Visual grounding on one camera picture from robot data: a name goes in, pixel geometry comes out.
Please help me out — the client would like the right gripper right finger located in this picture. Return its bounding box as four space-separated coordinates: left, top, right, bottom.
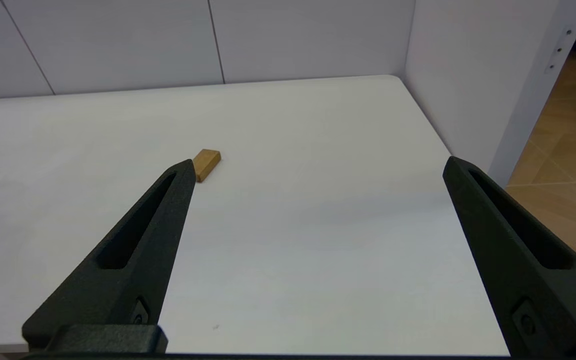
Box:
442 156 576 357

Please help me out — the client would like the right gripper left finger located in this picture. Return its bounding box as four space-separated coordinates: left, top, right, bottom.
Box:
22 159 197 349

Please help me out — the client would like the rectangular wooden building block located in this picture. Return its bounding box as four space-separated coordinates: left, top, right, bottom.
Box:
192 148 222 183

